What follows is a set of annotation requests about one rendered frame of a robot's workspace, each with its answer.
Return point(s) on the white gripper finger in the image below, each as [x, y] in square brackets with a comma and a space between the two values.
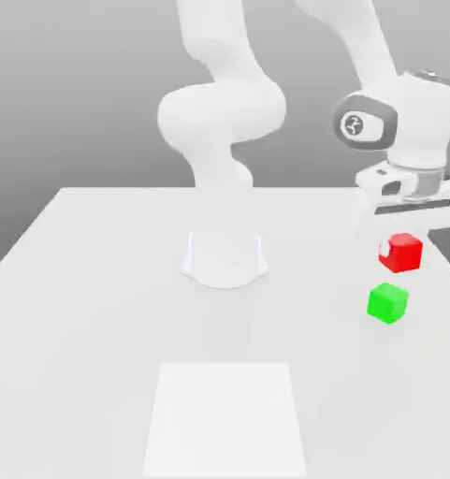
[384, 247]

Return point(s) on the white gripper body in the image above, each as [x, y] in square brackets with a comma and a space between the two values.
[415, 217]

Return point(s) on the small red cube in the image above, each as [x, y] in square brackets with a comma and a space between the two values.
[404, 253]

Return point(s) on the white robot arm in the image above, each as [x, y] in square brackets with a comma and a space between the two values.
[224, 112]

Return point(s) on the small green cube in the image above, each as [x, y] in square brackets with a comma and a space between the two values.
[387, 303]

